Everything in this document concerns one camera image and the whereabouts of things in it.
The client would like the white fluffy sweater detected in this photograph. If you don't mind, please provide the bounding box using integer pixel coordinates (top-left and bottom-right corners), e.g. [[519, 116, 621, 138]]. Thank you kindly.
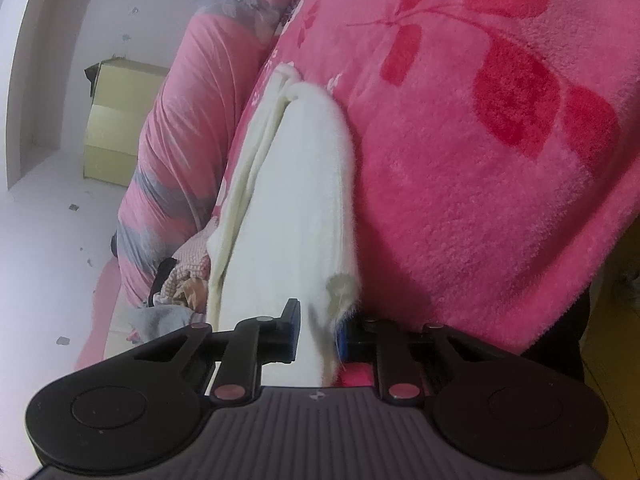
[[205, 60, 364, 389]]

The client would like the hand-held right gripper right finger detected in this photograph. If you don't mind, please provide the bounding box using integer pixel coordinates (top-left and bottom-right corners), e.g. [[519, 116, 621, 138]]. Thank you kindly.
[[336, 314, 502, 407]]

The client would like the pale yellow wardrobe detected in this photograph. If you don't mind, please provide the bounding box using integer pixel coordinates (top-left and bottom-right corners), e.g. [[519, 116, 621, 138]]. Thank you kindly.
[[82, 57, 171, 189]]

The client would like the black garment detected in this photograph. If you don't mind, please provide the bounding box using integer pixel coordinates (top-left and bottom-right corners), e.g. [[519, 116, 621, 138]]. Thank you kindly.
[[149, 257, 179, 307]]

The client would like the pink white bed headboard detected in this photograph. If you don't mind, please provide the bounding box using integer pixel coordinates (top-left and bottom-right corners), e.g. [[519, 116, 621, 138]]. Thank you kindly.
[[75, 260, 132, 372]]

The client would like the pink grey rolled duvet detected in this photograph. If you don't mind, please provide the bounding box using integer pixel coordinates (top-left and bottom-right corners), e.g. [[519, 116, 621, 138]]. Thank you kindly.
[[112, 0, 321, 309]]

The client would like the pink floral blanket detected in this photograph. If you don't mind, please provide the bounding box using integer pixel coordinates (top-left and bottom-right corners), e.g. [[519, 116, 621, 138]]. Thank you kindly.
[[215, 0, 640, 388]]

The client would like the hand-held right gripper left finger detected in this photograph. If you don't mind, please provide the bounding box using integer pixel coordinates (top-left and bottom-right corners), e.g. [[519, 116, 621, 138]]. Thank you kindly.
[[132, 298, 302, 407]]

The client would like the pink knitted sweater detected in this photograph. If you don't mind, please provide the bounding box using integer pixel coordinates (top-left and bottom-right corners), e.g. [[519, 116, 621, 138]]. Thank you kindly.
[[170, 230, 222, 293]]

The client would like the tan garment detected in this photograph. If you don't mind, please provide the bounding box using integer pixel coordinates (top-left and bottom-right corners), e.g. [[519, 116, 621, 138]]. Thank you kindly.
[[174, 279, 209, 312]]

